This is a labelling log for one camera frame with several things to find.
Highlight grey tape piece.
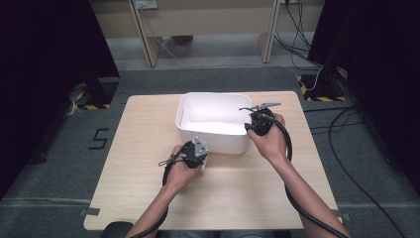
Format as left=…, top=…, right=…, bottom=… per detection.
left=330, top=208, right=352, bottom=223
left=78, top=207, right=101, bottom=217

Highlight hand-held gripper cable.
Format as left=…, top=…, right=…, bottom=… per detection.
left=261, top=113, right=350, bottom=238
left=130, top=142, right=192, bottom=238

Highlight bundle of black cables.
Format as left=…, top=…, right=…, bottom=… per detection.
left=272, top=0, right=325, bottom=71

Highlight wall power socket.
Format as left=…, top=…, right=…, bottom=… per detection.
left=134, top=0, right=158, bottom=10

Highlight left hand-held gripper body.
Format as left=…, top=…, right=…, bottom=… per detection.
left=180, top=137, right=209, bottom=170

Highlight person's left hand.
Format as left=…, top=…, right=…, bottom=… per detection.
left=164, top=144, right=203, bottom=193

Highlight right hand-held gripper cable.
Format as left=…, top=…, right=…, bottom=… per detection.
left=261, top=113, right=350, bottom=238

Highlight black curtain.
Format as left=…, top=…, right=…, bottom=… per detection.
left=0, top=0, right=121, bottom=199
left=306, top=0, right=420, bottom=196

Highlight stand base with hazard tape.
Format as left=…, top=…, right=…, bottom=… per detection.
left=296, top=73, right=348, bottom=103
left=68, top=77, right=121, bottom=112

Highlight long black floor cable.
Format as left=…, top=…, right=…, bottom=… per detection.
left=327, top=105, right=408, bottom=238

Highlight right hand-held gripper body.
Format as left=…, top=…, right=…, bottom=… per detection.
left=239, top=102, right=282, bottom=137

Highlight person's legs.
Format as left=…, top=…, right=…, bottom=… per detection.
left=160, top=230, right=276, bottom=238

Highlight white plastic bin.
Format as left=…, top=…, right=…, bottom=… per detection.
left=174, top=92, right=254, bottom=156

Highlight person's right hand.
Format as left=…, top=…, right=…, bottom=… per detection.
left=248, top=113, right=292, bottom=167

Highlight left hand-held gripper cable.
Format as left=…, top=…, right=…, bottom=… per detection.
left=130, top=142, right=192, bottom=238

